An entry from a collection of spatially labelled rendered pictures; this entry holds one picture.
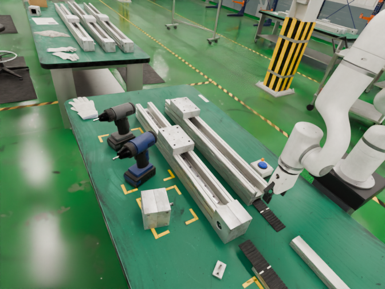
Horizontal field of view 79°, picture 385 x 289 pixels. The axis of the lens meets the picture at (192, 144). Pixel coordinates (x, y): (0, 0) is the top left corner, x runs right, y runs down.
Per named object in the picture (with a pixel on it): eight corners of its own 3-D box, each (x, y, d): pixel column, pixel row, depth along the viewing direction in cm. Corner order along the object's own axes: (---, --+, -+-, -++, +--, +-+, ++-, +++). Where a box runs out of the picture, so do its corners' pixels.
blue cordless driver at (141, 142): (157, 174, 105) (160, 135, 92) (122, 199, 92) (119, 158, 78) (145, 165, 108) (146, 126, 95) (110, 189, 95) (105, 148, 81)
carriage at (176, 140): (192, 154, 110) (195, 143, 106) (172, 160, 105) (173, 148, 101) (177, 135, 120) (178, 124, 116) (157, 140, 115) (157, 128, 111)
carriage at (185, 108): (198, 120, 135) (200, 109, 131) (182, 123, 130) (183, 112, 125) (185, 106, 145) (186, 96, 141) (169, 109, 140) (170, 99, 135)
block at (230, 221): (250, 230, 88) (257, 215, 83) (224, 244, 83) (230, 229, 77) (235, 212, 94) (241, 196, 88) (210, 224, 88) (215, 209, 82)
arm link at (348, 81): (411, 89, 55) (327, 180, 71) (354, 64, 66) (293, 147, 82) (393, 82, 51) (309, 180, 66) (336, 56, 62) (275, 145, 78)
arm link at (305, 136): (313, 168, 76) (294, 150, 83) (333, 136, 68) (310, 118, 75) (293, 172, 73) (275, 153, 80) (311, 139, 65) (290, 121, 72)
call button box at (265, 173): (270, 178, 113) (274, 168, 109) (255, 184, 108) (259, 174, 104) (258, 167, 118) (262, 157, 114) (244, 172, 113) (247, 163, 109)
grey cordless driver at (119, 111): (138, 143, 120) (137, 105, 107) (102, 158, 108) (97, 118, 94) (129, 135, 124) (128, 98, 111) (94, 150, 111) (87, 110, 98)
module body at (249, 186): (264, 198, 102) (270, 185, 97) (247, 206, 97) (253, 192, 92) (178, 109, 153) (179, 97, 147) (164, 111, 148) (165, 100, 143)
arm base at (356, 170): (346, 157, 121) (368, 128, 110) (381, 183, 109) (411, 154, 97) (322, 164, 113) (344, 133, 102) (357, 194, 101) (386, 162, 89)
